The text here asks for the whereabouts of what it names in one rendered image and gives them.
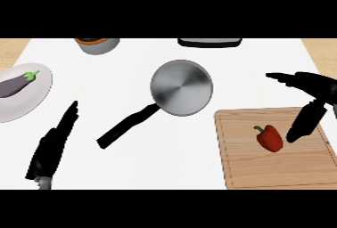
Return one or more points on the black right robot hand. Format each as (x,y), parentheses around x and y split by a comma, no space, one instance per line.
(309,95)

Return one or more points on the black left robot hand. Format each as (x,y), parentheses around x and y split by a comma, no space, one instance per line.
(50,145)

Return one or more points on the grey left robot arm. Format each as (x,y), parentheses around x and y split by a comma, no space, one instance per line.
(43,183)

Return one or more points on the red bell pepper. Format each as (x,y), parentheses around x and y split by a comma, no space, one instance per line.
(270,139)

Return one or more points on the wooden cutting board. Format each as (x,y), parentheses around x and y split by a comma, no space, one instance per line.
(272,166)

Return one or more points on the white plate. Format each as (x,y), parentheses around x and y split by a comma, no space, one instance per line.
(25,98)

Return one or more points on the purple eggplant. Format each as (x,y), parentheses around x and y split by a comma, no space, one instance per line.
(14,85)

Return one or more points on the grey pot with orange rim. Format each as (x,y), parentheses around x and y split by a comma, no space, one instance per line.
(97,45)

